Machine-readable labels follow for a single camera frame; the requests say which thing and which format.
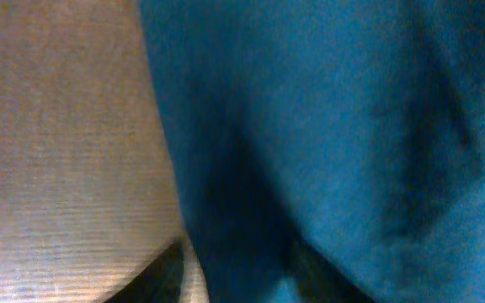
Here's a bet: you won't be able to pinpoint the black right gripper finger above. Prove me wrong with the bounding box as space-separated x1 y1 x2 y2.
104 238 184 303

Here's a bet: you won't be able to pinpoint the dark blue shorts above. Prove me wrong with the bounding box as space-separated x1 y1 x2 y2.
139 0 485 302

